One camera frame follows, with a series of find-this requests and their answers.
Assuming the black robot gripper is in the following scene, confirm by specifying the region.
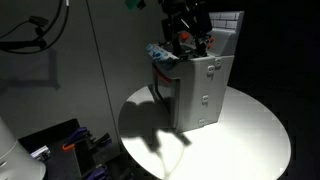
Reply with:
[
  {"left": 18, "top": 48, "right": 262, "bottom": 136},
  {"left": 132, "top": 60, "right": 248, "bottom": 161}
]
[{"left": 161, "top": 0, "right": 213, "bottom": 58}]

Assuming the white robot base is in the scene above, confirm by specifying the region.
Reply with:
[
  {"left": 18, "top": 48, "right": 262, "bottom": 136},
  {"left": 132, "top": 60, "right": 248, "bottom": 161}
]
[{"left": 0, "top": 117, "right": 47, "bottom": 180}]

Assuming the blue stove knob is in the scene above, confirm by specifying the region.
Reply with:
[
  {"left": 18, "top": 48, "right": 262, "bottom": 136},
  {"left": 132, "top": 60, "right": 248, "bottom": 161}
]
[
  {"left": 146, "top": 43, "right": 162, "bottom": 59},
  {"left": 155, "top": 49, "right": 172, "bottom": 66}
]

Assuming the grey toy kitchen stove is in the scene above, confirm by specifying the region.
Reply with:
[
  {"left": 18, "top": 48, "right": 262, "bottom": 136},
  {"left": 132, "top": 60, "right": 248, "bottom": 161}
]
[{"left": 145, "top": 10, "right": 245, "bottom": 134}]

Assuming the teal plastic object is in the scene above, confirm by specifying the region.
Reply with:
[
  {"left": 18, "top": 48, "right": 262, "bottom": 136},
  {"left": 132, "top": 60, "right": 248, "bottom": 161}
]
[{"left": 124, "top": 0, "right": 147, "bottom": 11}]

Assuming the black spring clamp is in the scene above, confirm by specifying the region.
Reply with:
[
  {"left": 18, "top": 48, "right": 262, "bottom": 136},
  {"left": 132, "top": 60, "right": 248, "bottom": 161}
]
[{"left": 90, "top": 132, "right": 113, "bottom": 148}]

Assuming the purple spring clamp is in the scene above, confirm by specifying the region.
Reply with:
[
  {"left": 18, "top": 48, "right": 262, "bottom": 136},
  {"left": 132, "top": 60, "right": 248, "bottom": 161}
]
[
  {"left": 87, "top": 166, "right": 108, "bottom": 180},
  {"left": 65, "top": 127, "right": 92, "bottom": 145}
]

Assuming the black pegboard tool rack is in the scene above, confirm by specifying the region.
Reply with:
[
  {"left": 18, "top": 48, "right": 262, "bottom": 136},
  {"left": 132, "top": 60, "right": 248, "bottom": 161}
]
[{"left": 18, "top": 118, "right": 116, "bottom": 180}]

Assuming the silver metal tool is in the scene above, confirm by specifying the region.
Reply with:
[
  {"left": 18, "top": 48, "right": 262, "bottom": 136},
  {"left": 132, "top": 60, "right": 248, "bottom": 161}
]
[{"left": 30, "top": 145, "right": 52, "bottom": 162}]

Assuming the black hanging cable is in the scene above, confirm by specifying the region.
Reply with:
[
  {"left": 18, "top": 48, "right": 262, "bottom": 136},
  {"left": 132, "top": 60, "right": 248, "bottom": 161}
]
[{"left": 0, "top": 0, "right": 71, "bottom": 55}]

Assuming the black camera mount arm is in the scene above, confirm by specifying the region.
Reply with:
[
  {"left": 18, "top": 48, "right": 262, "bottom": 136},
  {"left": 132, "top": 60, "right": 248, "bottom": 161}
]
[{"left": 0, "top": 15, "right": 50, "bottom": 52}]

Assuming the orange handled clamp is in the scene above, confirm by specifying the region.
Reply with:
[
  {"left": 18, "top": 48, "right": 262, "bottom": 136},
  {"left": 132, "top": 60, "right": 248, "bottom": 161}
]
[{"left": 61, "top": 142, "right": 76, "bottom": 152}]

